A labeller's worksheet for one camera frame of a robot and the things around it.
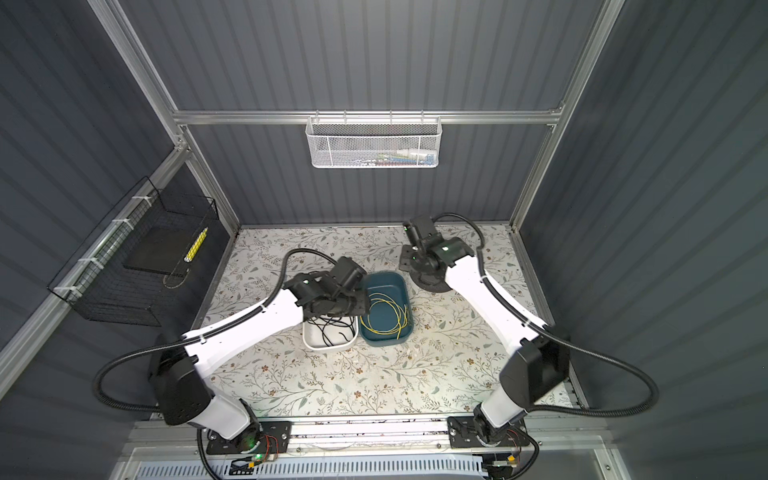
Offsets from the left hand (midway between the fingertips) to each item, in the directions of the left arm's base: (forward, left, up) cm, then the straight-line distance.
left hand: (365, 303), depth 80 cm
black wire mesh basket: (-2, +57, +17) cm, 60 cm away
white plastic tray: (0, +12, -15) cm, 20 cm away
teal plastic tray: (+3, -7, -15) cm, 17 cm away
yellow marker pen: (+9, +44, +12) cm, 47 cm away
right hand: (+8, -13, +6) cm, 17 cm away
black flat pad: (+11, +50, +13) cm, 53 cm away
